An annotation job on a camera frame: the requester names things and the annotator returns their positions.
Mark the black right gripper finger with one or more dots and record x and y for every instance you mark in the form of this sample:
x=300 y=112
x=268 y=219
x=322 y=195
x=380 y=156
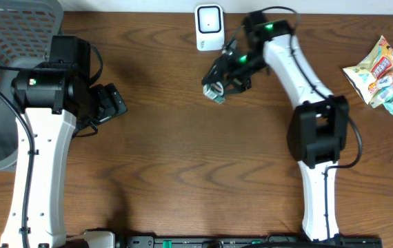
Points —
x=237 y=86
x=216 y=73

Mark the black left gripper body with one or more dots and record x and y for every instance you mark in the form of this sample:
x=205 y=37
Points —
x=103 y=105

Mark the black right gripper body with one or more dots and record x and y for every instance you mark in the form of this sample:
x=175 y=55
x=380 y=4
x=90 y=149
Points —
x=244 y=64

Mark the round black lidded cup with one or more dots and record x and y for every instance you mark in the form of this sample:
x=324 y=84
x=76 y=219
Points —
x=214 y=91

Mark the yellow blue snack bag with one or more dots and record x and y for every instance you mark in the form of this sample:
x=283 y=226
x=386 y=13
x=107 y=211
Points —
x=376 y=64

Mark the orange juice carton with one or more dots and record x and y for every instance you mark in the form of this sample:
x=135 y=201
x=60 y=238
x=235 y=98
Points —
x=385 y=81

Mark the green tissue pack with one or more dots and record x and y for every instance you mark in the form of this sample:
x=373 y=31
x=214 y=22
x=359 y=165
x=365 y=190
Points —
x=384 y=95

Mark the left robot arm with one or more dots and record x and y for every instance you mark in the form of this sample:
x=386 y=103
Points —
x=56 y=104

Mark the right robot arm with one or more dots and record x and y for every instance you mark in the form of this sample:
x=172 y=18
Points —
x=318 y=127

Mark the white barcode scanner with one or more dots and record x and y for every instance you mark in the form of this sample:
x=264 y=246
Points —
x=210 y=31

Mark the grey plastic mesh basket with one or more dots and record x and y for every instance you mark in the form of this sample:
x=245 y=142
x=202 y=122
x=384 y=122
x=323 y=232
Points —
x=26 y=30

